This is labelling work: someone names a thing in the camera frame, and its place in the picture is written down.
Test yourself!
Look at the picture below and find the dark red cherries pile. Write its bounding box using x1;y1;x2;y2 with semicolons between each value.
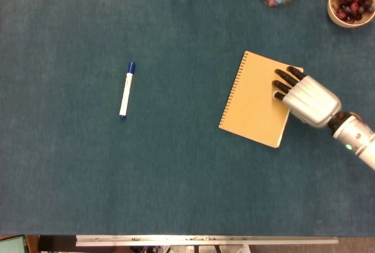
331;0;375;23

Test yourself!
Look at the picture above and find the tan spiral notebook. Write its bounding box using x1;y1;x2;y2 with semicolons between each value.
218;50;305;149

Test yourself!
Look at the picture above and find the blue white marker pen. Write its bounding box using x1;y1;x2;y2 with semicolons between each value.
119;61;137;121

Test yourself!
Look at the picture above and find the black bracket block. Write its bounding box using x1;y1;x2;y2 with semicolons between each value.
39;234;77;251

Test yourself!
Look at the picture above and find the teal felt table mat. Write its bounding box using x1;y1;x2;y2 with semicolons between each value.
0;0;375;237

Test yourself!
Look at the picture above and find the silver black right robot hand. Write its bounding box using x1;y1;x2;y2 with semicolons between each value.
271;66;343;129

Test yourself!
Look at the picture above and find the aluminium table edge rail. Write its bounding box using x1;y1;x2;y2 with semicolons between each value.
75;234;339;247

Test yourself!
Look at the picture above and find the green screen tablet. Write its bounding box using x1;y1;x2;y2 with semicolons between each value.
0;235;27;253

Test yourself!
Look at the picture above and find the beige round bowl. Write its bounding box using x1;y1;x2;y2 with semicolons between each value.
327;0;375;28

